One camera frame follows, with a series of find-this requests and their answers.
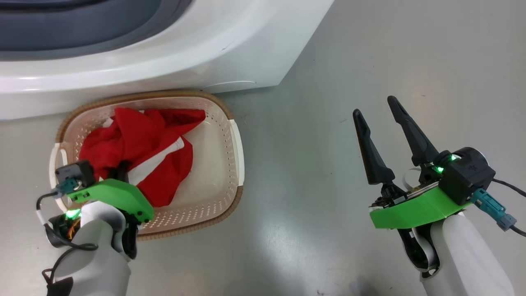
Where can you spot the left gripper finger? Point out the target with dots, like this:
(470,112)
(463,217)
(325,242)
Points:
(123,170)

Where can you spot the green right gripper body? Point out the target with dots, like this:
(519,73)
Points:
(419,211)

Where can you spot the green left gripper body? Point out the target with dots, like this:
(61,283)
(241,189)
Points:
(119,195)

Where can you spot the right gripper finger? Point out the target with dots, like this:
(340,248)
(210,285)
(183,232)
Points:
(415,139)
(374,160)

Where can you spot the red sports jersey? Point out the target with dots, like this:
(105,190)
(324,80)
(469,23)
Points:
(139,139)

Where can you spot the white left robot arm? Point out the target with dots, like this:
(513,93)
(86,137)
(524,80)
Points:
(98,255)

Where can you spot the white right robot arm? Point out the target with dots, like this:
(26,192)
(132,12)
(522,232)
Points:
(464,263)

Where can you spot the cream perforated laundry basket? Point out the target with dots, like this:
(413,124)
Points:
(213,164)

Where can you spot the grey rubber door gasket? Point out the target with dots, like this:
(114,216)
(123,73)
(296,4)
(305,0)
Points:
(102,28)

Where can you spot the white washing machine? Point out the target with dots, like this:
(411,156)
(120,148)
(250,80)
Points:
(205,53)

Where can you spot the round drain filter cover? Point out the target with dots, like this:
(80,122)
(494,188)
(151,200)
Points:
(230,87)

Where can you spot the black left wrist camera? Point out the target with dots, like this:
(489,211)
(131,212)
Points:
(78,172)

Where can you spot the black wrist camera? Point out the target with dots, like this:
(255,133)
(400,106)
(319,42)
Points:
(468,176)
(78,172)

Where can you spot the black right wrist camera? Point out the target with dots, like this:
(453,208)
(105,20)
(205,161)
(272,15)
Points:
(468,176)

